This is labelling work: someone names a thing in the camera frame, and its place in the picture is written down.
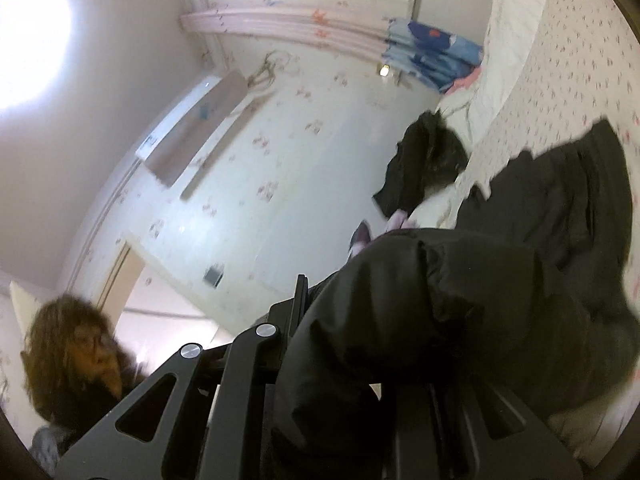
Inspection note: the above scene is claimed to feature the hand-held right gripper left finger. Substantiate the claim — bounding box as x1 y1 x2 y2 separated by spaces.
54 274 311 480

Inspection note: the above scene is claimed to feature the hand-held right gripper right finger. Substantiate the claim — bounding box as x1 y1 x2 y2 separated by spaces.
385 382 583 480

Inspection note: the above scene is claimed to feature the black puffer jacket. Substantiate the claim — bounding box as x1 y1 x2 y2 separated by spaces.
265 117 640 480

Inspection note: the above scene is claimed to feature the purple garment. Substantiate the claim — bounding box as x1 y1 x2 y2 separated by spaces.
348 210 408 256

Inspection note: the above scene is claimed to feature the white door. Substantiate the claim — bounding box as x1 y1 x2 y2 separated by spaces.
95 240 223 333

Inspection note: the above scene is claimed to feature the black hooded jacket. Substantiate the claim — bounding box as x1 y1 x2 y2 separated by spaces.
372 109 472 221

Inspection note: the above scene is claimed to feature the person's head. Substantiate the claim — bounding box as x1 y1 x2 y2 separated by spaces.
20 294 146 426

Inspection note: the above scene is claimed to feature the white air conditioner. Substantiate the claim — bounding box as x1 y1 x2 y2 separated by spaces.
135 72 251 187

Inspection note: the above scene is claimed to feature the person's upper body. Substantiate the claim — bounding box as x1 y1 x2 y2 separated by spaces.
30 360 151 476

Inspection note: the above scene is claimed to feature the plain pink cloth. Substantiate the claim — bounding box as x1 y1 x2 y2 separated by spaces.
442 66 483 96

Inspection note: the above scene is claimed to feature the cartoon print curtain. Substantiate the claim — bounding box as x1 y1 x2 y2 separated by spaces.
180 5 485 93

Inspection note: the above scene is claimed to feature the ceiling light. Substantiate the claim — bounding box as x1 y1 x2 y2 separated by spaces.
0 0 73 111

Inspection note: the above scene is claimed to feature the white striped duvet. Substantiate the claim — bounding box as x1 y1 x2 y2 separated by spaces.
405 0 548 228

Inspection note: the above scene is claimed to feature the cherry print bed sheet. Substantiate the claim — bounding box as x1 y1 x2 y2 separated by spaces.
450 0 640 468

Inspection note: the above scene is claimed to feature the white wall socket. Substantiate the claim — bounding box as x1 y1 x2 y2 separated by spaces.
375 62 401 86

